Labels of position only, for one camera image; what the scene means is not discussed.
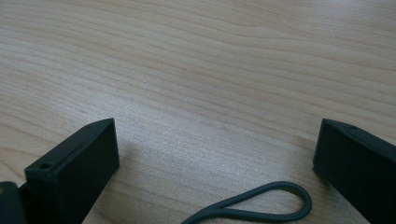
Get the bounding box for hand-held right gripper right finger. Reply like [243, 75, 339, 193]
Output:
[313, 118, 396, 224]

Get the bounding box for dark cord loop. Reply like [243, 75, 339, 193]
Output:
[181, 181, 313, 224]

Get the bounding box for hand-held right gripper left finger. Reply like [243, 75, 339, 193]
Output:
[24, 118, 120, 224]

